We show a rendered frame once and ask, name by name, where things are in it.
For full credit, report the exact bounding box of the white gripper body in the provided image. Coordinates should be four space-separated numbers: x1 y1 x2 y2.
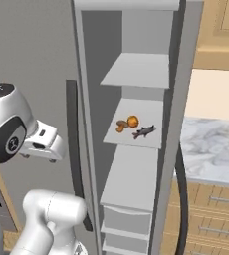
19 131 67 163

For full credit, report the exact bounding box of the brown mushroom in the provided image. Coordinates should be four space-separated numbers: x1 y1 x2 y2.
114 120 129 134

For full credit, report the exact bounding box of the grey freezer shelf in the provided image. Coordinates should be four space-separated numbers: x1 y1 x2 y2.
100 52 171 90
103 97 165 150
99 144 159 213

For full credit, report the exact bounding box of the orange peach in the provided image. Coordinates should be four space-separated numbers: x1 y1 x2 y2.
126 115 140 129

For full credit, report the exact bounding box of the dark grey fish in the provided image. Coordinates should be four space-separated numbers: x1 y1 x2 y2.
131 124 157 140

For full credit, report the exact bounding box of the grey freezer drawer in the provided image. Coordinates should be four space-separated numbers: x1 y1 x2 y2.
101 228 151 255
101 204 153 239

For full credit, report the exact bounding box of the grey freezer door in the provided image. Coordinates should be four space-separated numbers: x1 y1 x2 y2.
0 0 100 255

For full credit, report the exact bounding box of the grey fridge freezer cabinet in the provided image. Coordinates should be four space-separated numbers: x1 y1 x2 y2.
70 0 206 255

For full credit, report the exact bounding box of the light wood drawer front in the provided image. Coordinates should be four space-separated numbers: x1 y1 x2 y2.
163 213 229 248
171 178 229 220

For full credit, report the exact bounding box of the dark freezer door handle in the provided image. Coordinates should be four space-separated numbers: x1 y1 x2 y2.
65 79 94 233

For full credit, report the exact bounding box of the dark curved fridge door handle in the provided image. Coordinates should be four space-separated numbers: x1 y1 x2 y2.
173 141 190 255

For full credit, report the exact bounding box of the silver drawer handle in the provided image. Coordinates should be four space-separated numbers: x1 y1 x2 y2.
197 225 229 236
208 195 229 206

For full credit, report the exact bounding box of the light wood wall cupboard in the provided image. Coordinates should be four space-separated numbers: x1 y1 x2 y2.
192 0 229 72

